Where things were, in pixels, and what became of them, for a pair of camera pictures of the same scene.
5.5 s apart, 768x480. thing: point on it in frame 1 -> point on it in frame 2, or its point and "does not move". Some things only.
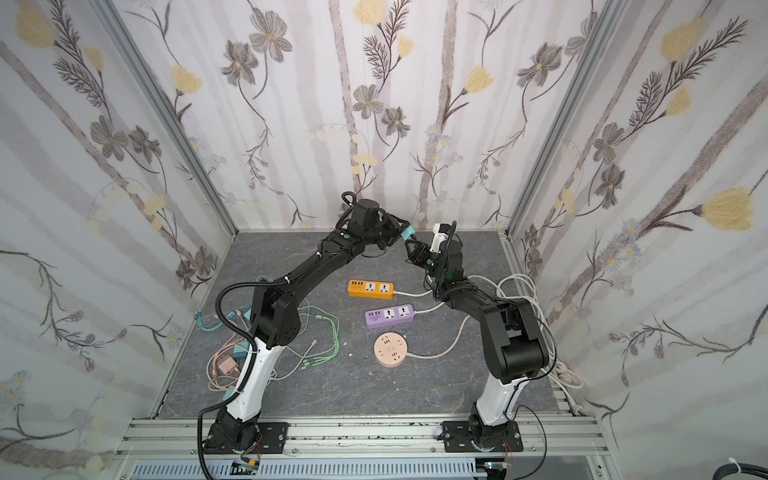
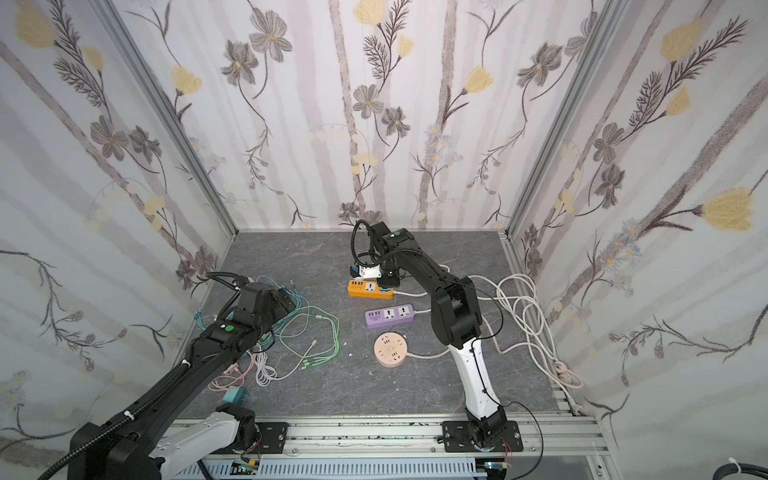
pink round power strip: [390, 349] does not move
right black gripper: [421, 253] -> [384, 279]
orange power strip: [370, 289] does not move
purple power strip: [390, 316] does not move
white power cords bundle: [561, 372] does not move
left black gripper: [395, 226] -> [280, 298]
